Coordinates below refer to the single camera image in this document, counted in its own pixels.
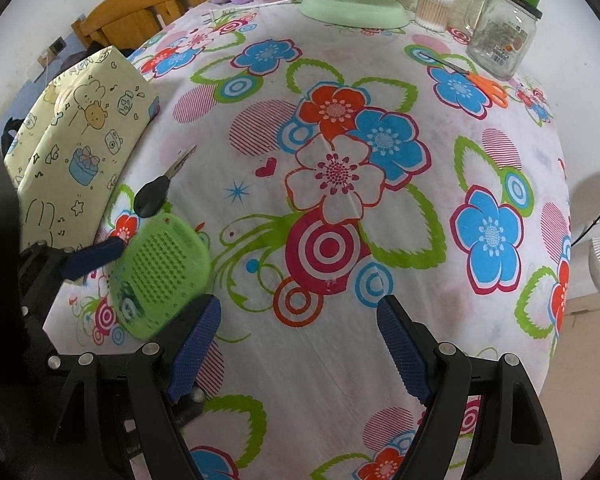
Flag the yellow fabric storage box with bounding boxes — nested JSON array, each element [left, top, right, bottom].
[[4, 47, 160, 249]]

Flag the green panda speaker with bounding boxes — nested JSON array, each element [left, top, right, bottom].
[[110, 214, 211, 341]]

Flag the cotton swab container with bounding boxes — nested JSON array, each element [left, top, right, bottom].
[[415, 0, 455, 32]]

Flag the floral tablecloth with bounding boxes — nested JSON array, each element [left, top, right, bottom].
[[95, 4, 571, 479]]

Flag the glass mug jar green lid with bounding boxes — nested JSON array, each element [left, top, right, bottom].
[[465, 0, 542, 81]]

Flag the orange handled scissors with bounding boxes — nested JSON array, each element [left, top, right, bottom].
[[422, 53, 508, 118]]

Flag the black car key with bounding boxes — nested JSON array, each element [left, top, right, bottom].
[[133, 145, 197, 219]]

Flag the green desk fan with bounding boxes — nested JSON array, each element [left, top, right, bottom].
[[300, 0, 410, 29]]

